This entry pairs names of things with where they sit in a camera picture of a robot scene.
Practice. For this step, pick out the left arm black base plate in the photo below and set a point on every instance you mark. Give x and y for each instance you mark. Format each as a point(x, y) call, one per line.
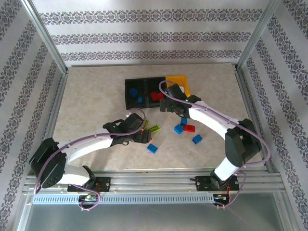
point(106, 184)

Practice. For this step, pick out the aluminium frame post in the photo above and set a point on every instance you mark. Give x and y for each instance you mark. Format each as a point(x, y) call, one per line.
point(45, 38)
point(258, 33)

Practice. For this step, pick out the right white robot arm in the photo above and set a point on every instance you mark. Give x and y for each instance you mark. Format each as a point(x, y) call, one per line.
point(211, 120)

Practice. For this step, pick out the aluminium mounting rail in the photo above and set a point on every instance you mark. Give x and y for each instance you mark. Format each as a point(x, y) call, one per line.
point(154, 181)

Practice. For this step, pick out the black plastic bin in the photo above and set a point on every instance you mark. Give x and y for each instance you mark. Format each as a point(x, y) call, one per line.
point(154, 84)
point(134, 104)

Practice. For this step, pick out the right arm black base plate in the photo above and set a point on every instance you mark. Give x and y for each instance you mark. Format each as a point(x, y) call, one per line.
point(202, 184)

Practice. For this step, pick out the yellow plastic bin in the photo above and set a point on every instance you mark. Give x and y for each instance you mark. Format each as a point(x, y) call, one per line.
point(178, 80)

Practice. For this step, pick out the blue lego brick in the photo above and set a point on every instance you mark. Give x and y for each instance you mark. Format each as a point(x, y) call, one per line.
point(183, 121)
point(152, 148)
point(140, 99)
point(197, 139)
point(178, 129)
point(133, 92)

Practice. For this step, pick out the small circuit board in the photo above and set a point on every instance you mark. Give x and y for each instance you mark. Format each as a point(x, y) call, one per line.
point(220, 197)
point(88, 198)

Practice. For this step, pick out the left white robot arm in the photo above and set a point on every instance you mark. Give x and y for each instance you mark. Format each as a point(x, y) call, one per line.
point(89, 144)

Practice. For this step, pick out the aluminium side rail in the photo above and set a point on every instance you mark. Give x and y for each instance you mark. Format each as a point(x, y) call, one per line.
point(252, 108)
point(51, 120)

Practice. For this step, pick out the grey metal panel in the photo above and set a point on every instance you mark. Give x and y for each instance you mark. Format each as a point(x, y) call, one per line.
point(154, 219)

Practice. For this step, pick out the green lego brick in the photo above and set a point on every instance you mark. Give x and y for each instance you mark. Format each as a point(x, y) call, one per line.
point(146, 123)
point(154, 128)

